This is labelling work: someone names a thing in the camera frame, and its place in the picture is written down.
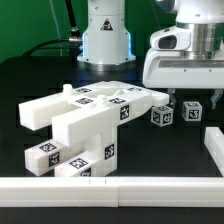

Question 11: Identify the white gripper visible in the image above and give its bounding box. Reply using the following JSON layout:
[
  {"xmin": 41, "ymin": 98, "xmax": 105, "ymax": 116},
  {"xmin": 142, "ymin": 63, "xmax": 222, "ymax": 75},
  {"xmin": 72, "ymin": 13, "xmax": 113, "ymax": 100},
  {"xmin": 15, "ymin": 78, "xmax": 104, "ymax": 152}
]
[{"xmin": 142, "ymin": 49, "xmax": 224, "ymax": 109}]

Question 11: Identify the white chair back frame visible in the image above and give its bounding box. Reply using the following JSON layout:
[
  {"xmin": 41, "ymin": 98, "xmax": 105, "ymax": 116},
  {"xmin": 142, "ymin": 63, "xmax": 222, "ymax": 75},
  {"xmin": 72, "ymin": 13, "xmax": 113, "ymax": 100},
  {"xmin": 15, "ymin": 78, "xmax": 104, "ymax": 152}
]
[{"xmin": 19, "ymin": 81, "xmax": 169, "ymax": 147}]

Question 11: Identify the white chair seat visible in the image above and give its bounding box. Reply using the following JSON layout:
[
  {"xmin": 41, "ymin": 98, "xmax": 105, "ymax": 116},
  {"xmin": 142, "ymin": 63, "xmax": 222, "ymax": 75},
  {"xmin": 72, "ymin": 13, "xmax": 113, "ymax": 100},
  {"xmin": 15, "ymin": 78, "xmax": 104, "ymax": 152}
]
[{"xmin": 83, "ymin": 127, "xmax": 117, "ymax": 177}]

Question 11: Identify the white right fence rail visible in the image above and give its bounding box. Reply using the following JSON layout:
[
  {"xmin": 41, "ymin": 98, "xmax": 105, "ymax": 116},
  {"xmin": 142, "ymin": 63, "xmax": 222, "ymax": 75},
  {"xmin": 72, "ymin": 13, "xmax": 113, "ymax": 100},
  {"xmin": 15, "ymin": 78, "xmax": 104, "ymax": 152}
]
[{"xmin": 204, "ymin": 127, "xmax": 224, "ymax": 177}]

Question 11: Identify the white fence rail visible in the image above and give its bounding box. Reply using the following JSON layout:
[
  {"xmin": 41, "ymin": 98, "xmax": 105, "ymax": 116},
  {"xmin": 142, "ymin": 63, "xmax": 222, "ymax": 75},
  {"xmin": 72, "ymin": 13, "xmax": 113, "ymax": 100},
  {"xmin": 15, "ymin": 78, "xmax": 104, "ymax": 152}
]
[
  {"xmin": 0, "ymin": 177, "xmax": 224, "ymax": 207},
  {"xmin": 204, "ymin": 127, "xmax": 224, "ymax": 177}
]

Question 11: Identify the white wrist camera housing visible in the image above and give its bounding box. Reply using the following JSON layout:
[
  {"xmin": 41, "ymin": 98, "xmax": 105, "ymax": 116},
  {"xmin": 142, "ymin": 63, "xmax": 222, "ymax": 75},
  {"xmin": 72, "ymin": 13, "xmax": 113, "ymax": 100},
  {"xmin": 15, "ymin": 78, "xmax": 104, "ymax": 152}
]
[{"xmin": 150, "ymin": 26, "xmax": 191, "ymax": 51}]

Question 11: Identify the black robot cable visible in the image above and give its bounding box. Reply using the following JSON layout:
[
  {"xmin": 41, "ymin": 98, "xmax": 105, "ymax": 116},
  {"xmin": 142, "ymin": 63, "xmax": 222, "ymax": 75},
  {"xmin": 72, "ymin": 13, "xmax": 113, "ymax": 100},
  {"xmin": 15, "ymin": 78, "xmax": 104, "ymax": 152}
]
[{"xmin": 21, "ymin": 0, "xmax": 84, "ymax": 58}]

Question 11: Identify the white front fence rail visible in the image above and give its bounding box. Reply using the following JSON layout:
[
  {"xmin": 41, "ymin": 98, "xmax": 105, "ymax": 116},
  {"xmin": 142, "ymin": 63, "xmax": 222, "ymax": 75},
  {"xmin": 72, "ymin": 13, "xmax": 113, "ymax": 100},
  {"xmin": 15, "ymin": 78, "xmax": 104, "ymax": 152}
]
[{"xmin": 0, "ymin": 177, "xmax": 224, "ymax": 207}]

